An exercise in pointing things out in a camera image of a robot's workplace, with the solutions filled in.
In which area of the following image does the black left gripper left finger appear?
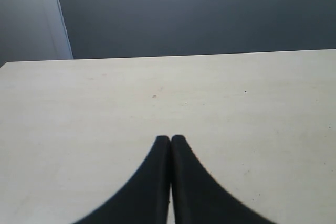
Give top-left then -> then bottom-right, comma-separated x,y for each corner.
77,135 -> 171,223

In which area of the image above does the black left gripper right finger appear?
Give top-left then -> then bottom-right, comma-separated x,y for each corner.
171,135 -> 268,223

